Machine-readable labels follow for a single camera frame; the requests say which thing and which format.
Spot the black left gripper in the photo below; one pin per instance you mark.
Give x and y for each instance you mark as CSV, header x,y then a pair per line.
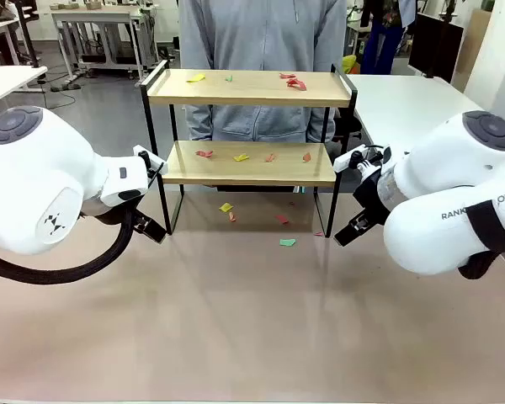
x,y
107,214

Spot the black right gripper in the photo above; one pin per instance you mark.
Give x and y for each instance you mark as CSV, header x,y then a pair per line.
x,y
372,198

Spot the person's left forearm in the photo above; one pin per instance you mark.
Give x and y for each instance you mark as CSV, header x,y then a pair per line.
x,y
320,124

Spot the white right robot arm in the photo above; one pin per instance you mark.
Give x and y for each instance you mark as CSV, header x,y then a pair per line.
x,y
454,168

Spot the person's right forearm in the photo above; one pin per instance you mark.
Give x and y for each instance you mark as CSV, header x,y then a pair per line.
x,y
200,122

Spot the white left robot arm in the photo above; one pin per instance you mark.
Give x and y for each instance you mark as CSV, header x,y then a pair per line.
x,y
33,177

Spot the yellow paper scrap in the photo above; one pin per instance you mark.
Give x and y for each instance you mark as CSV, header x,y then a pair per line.
x,y
195,78
240,157
226,207

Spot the black office chair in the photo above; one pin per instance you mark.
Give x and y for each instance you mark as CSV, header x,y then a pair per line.
x,y
349,126

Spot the orange paper scrap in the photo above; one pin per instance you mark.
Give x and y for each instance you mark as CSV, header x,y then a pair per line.
x,y
270,158

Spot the white table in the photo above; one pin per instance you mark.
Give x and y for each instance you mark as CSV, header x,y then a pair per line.
x,y
404,105
8,80

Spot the yellow bag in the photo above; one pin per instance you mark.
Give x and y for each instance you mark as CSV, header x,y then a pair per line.
x,y
350,64

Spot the black floor power strip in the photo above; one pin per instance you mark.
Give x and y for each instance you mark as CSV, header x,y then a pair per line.
x,y
65,87

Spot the person in blue trousers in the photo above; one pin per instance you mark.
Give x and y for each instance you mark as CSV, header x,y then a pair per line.
x,y
381,46

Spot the black monitor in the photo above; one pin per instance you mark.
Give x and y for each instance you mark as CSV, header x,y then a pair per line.
x,y
435,42

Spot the person in grey hoodie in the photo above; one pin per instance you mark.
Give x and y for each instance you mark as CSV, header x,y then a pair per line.
x,y
261,38

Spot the brown cardboard panel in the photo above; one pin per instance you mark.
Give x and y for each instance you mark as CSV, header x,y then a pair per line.
x,y
473,42

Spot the wooden top desk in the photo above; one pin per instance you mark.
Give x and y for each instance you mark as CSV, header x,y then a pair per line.
x,y
92,14

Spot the black chair pole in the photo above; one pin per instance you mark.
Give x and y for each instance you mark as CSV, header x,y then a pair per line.
x,y
28,38

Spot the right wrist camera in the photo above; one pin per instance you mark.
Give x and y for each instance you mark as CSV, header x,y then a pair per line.
x,y
347,160

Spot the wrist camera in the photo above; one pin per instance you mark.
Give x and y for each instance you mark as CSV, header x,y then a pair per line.
x,y
145,155
347,160

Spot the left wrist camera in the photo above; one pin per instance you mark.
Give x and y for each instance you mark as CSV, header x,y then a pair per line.
x,y
145,155

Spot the black frame wooden shelf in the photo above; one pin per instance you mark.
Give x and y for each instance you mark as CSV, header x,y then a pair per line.
x,y
248,94

